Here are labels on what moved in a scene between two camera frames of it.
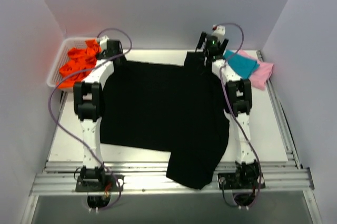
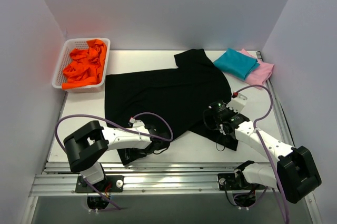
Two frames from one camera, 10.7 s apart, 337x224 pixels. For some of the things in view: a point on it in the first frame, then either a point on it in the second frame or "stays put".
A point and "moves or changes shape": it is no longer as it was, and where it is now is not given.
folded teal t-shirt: x=244 y=67 stays put
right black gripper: x=200 y=41 -> x=213 y=113
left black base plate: x=112 y=183 stays put
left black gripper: x=111 y=53 -> x=130 y=154
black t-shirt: x=179 y=110 moves or changes shape
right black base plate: x=235 y=181 stays put
